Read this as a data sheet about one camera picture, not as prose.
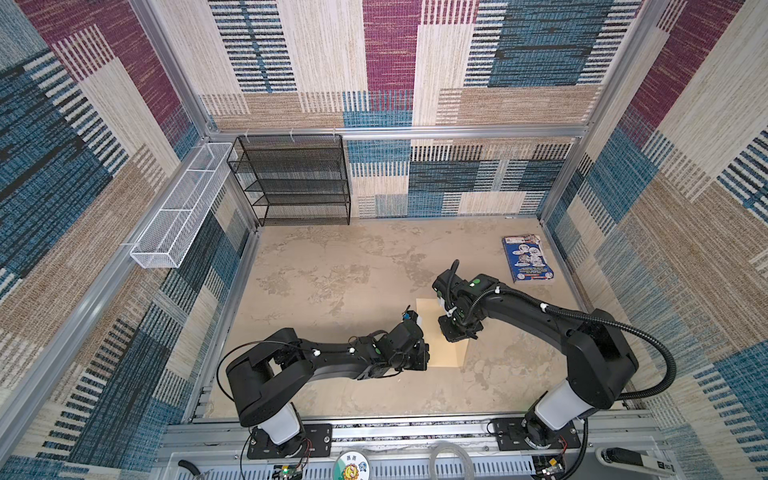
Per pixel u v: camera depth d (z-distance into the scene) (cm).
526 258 105
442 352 87
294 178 109
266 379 45
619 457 67
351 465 64
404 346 66
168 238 71
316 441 73
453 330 75
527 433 66
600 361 44
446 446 75
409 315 79
